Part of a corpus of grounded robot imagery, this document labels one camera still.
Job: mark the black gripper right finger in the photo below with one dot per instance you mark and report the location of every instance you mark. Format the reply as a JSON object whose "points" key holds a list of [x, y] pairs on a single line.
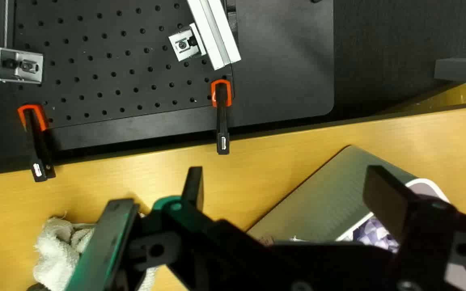
{"points": [[391, 201]]}

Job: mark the orange black clamp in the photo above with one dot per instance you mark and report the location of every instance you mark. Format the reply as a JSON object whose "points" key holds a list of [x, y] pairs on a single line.
{"points": [[222, 99], [36, 128]]}

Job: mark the white plastic bin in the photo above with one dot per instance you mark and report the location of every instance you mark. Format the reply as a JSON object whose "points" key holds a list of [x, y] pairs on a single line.
{"points": [[313, 230]]}

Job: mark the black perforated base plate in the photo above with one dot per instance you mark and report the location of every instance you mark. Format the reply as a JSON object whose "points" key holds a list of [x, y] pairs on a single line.
{"points": [[111, 75]]}

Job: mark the orange black clamp right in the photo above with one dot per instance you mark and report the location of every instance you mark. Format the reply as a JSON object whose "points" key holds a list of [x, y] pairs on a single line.
{"points": [[222, 99]]}

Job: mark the white towel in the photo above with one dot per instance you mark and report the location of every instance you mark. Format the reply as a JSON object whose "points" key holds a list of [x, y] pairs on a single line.
{"points": [[61, 245]]}

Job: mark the orange black clamp left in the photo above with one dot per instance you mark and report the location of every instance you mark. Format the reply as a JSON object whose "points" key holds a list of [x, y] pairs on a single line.
{"points": [[36, 128]]}

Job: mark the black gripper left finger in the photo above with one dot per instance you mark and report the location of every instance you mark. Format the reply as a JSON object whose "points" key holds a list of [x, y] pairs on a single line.
{"points": [[101, 266]]}

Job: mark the purple checkered cloth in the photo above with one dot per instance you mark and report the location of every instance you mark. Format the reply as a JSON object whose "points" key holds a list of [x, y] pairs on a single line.
{"points": [[375, 233]]}

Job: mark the aluminium extrusion rail right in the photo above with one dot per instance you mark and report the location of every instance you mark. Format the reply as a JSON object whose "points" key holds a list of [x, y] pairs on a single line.
{"points": [[209, 34]]}

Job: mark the aluminium extrusion rail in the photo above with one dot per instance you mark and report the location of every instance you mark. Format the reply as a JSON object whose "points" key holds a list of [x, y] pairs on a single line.
{"points": [[17, 65], [209, 34]]}

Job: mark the aluminium extrusion rail left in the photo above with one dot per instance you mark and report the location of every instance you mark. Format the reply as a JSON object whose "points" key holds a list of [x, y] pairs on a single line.
{"points": [[17, 65]]}

